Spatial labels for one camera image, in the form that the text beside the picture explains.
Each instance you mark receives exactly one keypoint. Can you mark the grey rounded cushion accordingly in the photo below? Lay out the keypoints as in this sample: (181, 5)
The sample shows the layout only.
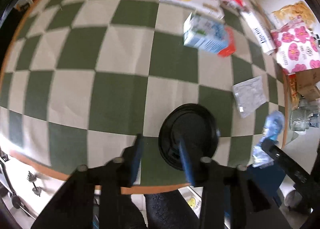
(293, 197)

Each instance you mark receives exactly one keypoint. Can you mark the blue white milk carton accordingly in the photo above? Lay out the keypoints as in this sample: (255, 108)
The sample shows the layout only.
(202, 33)

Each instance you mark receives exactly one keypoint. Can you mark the crushed blue plastic bottle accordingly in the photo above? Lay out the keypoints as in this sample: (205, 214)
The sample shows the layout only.
(273, 124)

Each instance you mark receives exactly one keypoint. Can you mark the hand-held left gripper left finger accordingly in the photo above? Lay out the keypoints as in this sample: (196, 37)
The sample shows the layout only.
(136, 159)

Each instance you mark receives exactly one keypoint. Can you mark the clear plastic bottles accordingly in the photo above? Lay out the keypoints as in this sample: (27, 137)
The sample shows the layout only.
(300, 119)

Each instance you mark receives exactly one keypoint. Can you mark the red snack packet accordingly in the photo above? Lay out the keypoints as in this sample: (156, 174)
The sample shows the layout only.
(230, 46)

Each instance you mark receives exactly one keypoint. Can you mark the person's right leg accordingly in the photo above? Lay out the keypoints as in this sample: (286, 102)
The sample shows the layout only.
(170, 211)

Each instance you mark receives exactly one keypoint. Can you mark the green white checkered tablecloth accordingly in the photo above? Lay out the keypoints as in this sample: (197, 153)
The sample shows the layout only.
(100, 68)

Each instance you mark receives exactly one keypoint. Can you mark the brown cardboard box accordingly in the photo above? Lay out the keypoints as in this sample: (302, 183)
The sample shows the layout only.
(308, 81)

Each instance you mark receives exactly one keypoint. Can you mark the yellow snack bag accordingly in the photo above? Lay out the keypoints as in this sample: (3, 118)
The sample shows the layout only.
(297, 12)

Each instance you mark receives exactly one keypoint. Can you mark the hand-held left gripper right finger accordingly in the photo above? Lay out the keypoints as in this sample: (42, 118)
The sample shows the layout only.
(186, 166)

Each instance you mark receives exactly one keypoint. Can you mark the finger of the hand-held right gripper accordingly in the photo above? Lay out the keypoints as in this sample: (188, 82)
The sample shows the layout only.
(287, 160)

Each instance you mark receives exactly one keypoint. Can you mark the chrome dumbbell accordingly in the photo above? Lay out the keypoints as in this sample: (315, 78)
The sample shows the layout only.
(35, 184)

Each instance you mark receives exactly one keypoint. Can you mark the long white box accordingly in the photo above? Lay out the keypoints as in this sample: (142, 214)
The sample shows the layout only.
(258, 31)

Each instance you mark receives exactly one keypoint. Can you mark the red white snack wrapper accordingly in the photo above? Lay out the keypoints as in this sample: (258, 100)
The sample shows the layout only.
(235, 1)

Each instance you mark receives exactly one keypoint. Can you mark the pink floral tissue pack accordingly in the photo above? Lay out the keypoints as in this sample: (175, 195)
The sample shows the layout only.
(295, 46)

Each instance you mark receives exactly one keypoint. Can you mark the black plastic cup lid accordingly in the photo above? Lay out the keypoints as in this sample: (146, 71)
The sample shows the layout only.
(191, 124)

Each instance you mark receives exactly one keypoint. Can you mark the white bag with yellow face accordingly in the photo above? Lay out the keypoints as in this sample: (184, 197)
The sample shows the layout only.
(193, 201)

